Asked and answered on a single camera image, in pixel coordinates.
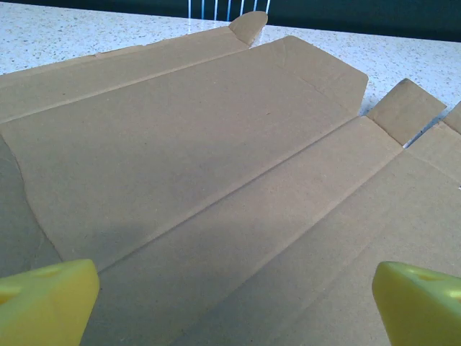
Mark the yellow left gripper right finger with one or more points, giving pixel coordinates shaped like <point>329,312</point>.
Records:
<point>421,310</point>

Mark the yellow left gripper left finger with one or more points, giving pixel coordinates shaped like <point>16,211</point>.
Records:
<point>43,306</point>

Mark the brown cardboard box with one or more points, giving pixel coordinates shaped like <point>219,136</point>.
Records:
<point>216,162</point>

